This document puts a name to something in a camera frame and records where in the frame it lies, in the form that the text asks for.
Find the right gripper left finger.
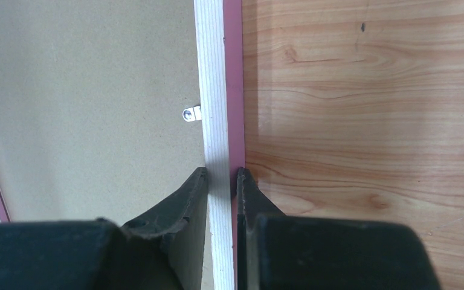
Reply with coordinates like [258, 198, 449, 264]
[0, 167, 208, 289]

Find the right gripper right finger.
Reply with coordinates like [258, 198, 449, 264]
[237, 168, 440, 289]

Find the grey backing board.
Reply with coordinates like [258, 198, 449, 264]
[0, 0, 217, 290]

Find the wooden picture frame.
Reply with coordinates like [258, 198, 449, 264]
[0, 0, 247, 290]

